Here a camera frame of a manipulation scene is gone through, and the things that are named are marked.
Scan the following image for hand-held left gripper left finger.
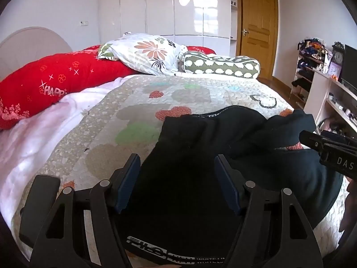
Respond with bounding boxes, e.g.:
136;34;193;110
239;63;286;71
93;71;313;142
29;153;141;268

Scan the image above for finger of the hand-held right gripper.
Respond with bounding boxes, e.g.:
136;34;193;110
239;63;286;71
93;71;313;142
320;130;356;147
299;130;330;153

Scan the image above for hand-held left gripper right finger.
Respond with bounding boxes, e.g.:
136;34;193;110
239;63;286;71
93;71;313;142
214;154;328;268

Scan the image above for black pants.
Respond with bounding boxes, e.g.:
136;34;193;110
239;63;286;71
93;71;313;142
116;105;344;266

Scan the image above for person's right hand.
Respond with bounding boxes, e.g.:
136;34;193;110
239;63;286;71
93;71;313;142
340;181;357;254

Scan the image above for pale shelf desk unit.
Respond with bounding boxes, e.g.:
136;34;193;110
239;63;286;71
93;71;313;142
303;67;357;141

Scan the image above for shoe rack with clothes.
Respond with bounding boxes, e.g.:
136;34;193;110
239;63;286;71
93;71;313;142
289;37;333;110

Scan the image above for black monitor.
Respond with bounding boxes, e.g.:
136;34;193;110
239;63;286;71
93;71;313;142
340;44;357;86

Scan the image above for quilted heart-print bedspread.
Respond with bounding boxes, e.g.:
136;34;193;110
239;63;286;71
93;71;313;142
12;72;345;261

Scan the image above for ornate black clock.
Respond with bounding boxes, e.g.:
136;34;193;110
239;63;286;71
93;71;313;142
331;42;346;68

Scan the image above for white bed sheet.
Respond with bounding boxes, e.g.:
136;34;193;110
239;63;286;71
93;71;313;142
0;85;119;225

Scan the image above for green dotted bolster pillow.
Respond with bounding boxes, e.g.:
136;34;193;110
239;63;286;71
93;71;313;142
181;51;262;79

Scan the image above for wooden door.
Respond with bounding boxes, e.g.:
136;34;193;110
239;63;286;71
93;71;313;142
237;0;279;81

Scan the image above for red embroidered pillow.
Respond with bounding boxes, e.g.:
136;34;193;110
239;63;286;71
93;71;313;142
0;45;140;130

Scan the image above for white floral pillow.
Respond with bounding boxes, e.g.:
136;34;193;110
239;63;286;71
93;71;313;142
98;33;188;76

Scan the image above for rounded pale headboard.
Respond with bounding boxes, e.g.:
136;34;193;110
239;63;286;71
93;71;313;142
0;27;73;82

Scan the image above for glossy white wardrobe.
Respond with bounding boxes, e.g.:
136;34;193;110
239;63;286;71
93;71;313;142
100;0;241;48

